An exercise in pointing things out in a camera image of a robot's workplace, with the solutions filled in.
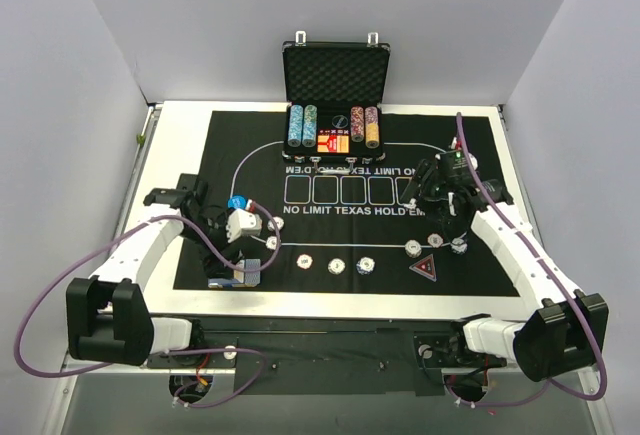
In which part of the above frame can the blue small blind button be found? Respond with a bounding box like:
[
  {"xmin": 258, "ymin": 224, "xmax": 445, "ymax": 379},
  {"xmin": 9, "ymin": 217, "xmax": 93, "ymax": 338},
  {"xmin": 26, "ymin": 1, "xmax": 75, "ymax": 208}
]
[{"xmin": 227, "ymin": 195, "xmax": 247, "ymax": 210}]

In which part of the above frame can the blue playing card deck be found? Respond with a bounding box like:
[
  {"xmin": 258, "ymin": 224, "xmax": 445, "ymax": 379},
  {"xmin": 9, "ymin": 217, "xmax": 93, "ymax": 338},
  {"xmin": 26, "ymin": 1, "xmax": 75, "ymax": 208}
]
[{"xmin": 207, "ymin": 259, "xmax": 261, "ymax": 289}]

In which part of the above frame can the red triangular dealer marker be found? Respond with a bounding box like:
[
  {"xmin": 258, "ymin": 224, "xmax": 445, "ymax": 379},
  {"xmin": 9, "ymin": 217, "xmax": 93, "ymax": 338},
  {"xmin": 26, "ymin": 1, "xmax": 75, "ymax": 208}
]
[{"xmin": 409, "ymin": 254, "xmax": 437, "ymax": 282}]

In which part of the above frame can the red chip stack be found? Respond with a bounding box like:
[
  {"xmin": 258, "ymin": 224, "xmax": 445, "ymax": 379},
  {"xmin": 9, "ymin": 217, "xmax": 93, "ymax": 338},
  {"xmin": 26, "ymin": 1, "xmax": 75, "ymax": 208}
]
[{"xmin": 296, "ymin": 254, "xmax": 313, "ymax": 270}]

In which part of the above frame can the blue chip stack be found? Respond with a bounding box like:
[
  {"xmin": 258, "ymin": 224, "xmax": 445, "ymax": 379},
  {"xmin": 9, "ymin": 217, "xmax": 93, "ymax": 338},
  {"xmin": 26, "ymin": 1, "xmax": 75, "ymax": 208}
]
[{"xmin": 356, "ymin": 257, "xmax": 376, "ymax": 275}]

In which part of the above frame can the grey chip stack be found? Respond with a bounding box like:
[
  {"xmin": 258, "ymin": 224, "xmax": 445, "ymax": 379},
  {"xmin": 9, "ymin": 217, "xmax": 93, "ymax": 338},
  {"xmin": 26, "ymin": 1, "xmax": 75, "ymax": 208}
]
[{"xmin": 328, "ymin": 258, "xmax": 346, "ymax": 275}]

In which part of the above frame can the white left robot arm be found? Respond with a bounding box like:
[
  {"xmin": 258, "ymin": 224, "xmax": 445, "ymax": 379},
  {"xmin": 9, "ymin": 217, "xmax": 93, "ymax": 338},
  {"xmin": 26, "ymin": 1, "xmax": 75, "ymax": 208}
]
[{"xmin": 66, "ymin": 175, "xmax": 261, "ymax": 367}]

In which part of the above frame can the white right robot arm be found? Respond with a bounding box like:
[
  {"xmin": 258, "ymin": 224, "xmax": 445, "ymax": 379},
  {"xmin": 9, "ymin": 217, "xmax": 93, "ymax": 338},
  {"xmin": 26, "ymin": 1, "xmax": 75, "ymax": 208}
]
[{"xmin": 401, "ymin": 149, "xmax": 609, "ymax": 381}]

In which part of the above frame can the purple and orange chip row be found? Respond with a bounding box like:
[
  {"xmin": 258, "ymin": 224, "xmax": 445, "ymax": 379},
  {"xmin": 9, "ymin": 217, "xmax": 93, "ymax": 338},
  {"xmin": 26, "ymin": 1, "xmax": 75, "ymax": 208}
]
[{"xmin": 364, "ymin": 106, "xmax": 380, "ymax": 149}]

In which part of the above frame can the black poker felt mat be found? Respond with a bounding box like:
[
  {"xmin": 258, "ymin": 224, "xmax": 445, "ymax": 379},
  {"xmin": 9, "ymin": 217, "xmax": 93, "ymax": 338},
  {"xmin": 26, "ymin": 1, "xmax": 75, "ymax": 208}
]
[{"xmin": 199, "ymin": 111, "xmax": 515, "ymax": 297}]

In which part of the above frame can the dark red chip row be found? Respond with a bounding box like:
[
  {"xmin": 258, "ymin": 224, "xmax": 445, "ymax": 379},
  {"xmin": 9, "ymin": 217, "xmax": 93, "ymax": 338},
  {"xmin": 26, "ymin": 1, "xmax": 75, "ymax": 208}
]
[{"xmin": 350, "ymin": 106, "xmax": 365, "ymax": 143}]

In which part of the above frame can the light blue chip row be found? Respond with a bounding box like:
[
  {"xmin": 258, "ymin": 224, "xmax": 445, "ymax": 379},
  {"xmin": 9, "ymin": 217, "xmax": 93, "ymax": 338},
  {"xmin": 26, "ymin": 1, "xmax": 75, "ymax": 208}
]
[{"xmin": 287, "ymin": 105, "xmax": 304, "ymax": 147}]

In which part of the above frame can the red playing card box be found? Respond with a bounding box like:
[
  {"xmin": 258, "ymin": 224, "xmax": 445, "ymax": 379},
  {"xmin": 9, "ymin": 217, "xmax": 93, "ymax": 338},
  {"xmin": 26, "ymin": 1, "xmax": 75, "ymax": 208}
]
[{"xmin": 316, "ymin": 129, "xmax": 351, "ymax": 154}]

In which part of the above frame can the black dealer button in case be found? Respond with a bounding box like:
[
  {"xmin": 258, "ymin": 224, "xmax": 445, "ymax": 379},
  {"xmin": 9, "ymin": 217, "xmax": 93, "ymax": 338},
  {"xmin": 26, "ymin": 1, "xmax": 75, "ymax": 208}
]
[{"xmin": 332, "ymin": 115, "xmax": 350, "ymax": 129}]

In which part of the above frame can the black aluminium poker case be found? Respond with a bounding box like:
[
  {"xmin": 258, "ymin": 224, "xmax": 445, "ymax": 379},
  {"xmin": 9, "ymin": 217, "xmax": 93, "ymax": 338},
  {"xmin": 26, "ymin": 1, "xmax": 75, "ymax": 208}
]
[{"xmin": 282, "ymin": 31, "xmax": 391, "ymax": 176}]

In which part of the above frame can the green grey chip row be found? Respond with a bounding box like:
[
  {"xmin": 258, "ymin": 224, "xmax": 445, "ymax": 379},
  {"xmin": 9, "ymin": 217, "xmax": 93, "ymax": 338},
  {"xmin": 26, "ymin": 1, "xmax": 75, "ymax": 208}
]
[{"xmin": 302, "ymin": 104, "xmax": 318, "ymax": 147}]

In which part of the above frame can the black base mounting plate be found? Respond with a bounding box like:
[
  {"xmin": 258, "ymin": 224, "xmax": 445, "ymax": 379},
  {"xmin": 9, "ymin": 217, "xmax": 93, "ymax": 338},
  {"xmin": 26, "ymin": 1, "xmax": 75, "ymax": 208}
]
[{"xmin": 149, "ymin": 316, "xmax": 507, "ymax": 396}]

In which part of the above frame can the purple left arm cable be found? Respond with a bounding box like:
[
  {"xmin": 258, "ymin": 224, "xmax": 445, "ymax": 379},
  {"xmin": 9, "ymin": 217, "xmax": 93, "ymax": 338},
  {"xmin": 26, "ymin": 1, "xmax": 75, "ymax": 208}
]
[{"xmin": 12, "ymin": 202, "xmax": 281, "ymax": 410}]

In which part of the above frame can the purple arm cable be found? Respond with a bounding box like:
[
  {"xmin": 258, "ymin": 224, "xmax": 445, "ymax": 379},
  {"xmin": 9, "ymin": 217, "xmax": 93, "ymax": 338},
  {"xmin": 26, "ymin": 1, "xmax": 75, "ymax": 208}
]
[
  {"xmin": 447, "ymin": 111, "xmax": 609, "ymax": 409},
  {"xmin": 12, "ymin": 202, "xmax": 281, "ymax": 410}
]

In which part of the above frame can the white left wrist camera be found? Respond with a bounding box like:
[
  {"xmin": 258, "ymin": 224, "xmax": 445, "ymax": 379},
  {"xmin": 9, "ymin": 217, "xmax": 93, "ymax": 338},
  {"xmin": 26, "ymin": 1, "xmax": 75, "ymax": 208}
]
[{"xmin": 225, "ymin": 209, "xmax": 262, "ymax": 244}]

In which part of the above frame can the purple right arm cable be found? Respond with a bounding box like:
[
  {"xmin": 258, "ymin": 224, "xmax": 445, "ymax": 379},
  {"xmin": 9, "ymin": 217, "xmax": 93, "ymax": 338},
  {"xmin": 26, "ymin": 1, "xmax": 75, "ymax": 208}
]
[{"xmin": 447, "ymin": 111, "xmax": 609, "ymax": 409}]

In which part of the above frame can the aluminium front rail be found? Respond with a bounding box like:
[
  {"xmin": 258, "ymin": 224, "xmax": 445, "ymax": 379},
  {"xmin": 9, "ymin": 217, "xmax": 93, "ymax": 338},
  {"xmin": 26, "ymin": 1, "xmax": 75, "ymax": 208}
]
[{"xmin": 59, "ymin": 329, "xmax": 599, "ymax": 376}]

